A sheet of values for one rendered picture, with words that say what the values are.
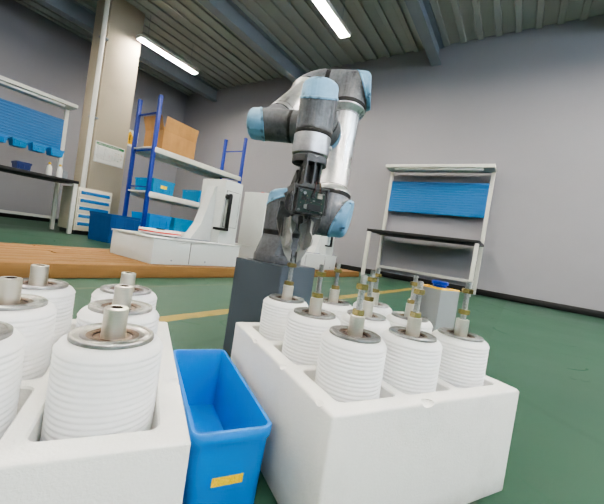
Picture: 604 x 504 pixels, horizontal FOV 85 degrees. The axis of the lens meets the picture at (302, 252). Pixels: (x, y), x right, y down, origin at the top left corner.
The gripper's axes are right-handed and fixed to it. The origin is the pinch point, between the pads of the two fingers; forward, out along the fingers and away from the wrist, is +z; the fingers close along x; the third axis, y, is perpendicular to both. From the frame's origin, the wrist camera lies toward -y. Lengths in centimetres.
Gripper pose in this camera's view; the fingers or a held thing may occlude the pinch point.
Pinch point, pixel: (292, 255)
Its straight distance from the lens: 69.3
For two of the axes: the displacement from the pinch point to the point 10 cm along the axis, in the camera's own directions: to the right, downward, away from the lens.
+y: 2.6, 0.7, -9.6
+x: 9.5, 1.4, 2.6
